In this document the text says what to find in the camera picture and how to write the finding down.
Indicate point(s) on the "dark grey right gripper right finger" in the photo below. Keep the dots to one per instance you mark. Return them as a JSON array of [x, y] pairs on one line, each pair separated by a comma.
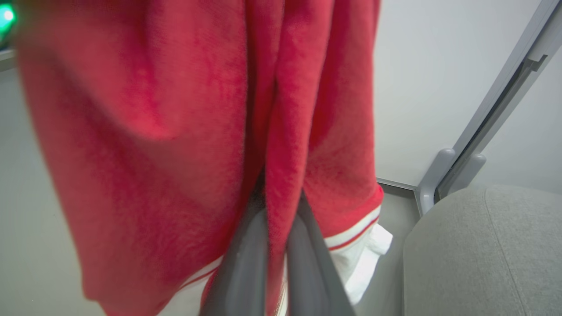
[[309, 276]]

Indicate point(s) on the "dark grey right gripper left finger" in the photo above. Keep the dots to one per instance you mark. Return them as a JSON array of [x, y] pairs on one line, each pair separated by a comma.
[[243, 272]]

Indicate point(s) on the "red garment with white trim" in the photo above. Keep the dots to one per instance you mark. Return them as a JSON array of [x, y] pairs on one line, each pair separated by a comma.
[[145, 131]]

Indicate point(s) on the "grey fabric sofa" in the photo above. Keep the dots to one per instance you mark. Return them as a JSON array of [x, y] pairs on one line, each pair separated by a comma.
[[483, 254]]

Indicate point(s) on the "green glowing light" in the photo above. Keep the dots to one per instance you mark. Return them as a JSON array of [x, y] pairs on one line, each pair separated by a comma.
[[5, 17]]

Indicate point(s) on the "white partition panel with caster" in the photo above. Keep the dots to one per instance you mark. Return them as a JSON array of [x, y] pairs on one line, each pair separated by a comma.
[[439, 66]]

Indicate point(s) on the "white partition panel grey frame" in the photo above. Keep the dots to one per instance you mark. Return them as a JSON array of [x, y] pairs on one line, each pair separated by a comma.
[[527, 145]]

